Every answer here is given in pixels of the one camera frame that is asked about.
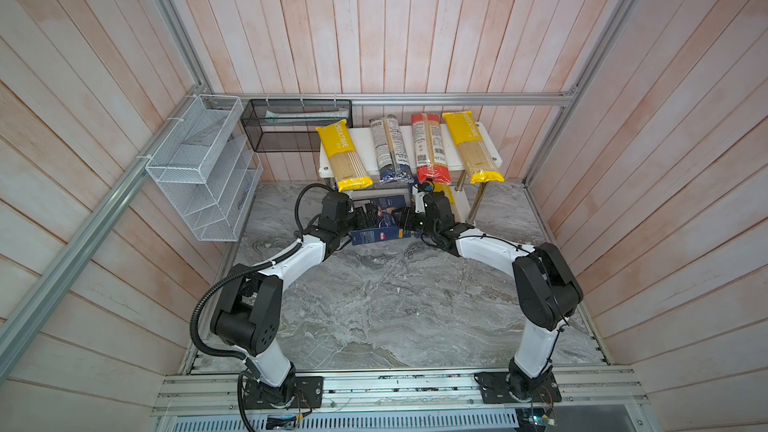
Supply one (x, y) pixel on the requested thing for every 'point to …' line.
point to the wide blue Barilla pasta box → (387, 228)
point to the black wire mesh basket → (290, 124)
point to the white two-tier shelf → (450, 156)
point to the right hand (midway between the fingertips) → (394, 212)
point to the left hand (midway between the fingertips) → (368, 214)
